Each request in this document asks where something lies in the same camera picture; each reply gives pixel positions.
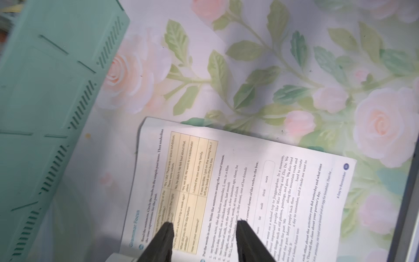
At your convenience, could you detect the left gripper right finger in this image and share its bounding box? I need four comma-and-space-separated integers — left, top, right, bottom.
236, 220, 275, 262

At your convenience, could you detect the English textbook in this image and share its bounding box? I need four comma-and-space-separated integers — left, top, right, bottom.
109, 117, 356, 262

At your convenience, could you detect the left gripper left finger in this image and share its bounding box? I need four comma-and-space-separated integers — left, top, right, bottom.
137, 222, 175, 262

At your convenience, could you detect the green file organizer rack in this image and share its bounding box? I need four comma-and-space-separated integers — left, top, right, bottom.
1, 1, 130, 262

